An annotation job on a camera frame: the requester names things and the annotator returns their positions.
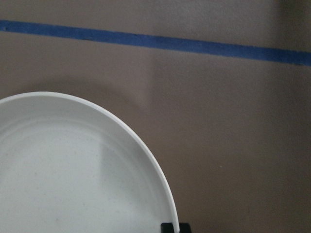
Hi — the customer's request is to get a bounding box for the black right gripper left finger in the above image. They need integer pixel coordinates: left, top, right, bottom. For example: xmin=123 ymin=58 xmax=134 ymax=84
xmin=161 ymin=223 xmax=174 ymax=233

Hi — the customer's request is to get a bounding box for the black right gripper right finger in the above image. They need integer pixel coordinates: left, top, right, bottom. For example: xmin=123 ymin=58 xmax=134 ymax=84
xmin=179 ymin=223 xmax=191 ymax=233

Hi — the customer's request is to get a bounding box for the cream round plate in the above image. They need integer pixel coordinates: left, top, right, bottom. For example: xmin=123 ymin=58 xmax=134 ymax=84
xmin=0 ymin=92 xmax=180 ymax=233

